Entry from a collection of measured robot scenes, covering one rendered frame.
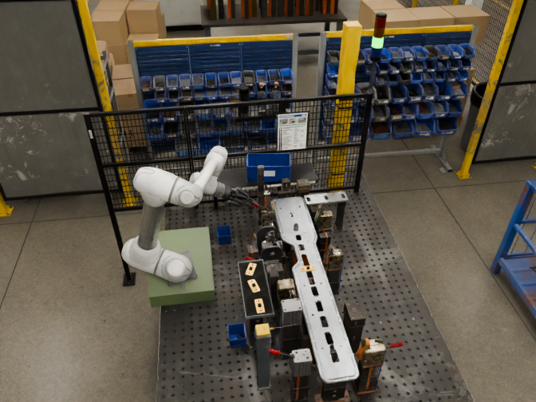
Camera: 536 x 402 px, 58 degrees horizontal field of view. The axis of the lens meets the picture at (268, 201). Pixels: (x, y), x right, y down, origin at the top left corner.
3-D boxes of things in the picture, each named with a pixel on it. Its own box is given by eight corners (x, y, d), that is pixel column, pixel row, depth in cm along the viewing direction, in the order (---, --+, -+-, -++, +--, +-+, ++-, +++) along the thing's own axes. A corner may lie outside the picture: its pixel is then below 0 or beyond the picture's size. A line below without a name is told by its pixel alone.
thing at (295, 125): (307, 149, 350) (309, 111, 330) (276, 151, 347) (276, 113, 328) (306, 147, 351) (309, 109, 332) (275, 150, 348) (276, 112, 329)
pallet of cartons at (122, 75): (159, 152, 555) (144, 65, 490) (84, 160, 542) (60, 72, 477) (155, 104, 648) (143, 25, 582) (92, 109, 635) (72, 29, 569)
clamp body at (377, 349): (381, 393, 251) (392, 352, 228) (353, 397, 249) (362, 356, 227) (374, 375, 259) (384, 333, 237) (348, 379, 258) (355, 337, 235)
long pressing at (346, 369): (366, 378, 226) (367, 376, 225) (319, 384, 223) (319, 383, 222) (303, 196, 332) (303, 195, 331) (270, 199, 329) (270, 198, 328)
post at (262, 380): (271, 388, 253) (271, 337, 225) (257, 390, 252) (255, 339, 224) (269, 375, 259) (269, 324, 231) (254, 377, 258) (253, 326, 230)
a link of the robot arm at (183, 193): (207, 185, 240) (181, 175, 239) (202, 189, 222) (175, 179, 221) (198, 210, 242) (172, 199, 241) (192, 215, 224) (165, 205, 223)
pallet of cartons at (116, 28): (164, 98, 660) (153, 20, 595) (104, 100, 655) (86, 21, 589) (171, 62, 753) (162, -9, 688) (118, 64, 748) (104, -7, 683)
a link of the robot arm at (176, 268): (186, 285, 285) (183, 288, 264) (157, 275, 284) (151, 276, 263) (196, 260, 288) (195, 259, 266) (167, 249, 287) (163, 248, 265)
